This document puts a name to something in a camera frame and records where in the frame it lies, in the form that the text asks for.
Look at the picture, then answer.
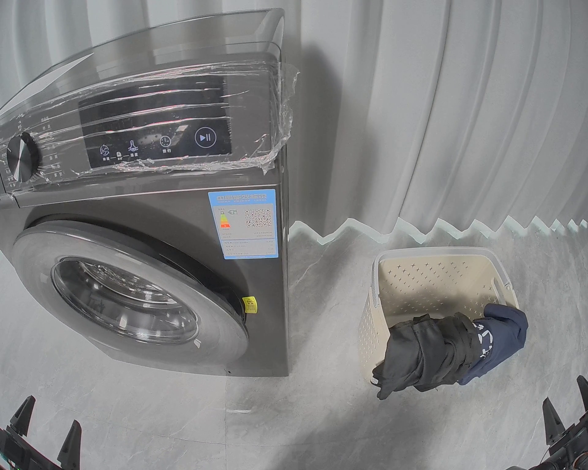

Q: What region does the dark blue T-shirt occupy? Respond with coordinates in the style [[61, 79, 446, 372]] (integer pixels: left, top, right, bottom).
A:
[[456, 303, 529, 386]]

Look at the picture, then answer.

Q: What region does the cream laundry basket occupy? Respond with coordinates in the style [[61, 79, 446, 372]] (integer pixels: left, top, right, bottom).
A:
[[357, 247, 522, 387]]

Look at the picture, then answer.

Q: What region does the grey washing machine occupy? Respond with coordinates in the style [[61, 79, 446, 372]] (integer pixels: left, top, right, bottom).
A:
[[0, 8, 300, 378]]

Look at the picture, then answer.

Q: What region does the black garment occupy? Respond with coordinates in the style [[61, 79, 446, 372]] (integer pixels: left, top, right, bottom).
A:
[[371, 312, 484, 401]]

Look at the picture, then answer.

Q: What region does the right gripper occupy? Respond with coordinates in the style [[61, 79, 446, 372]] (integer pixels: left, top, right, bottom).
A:
[[542, 375, 588, 465]]

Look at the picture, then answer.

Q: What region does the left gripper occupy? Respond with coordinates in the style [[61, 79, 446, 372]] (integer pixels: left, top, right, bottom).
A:
[[0, 397, 83, 470]]

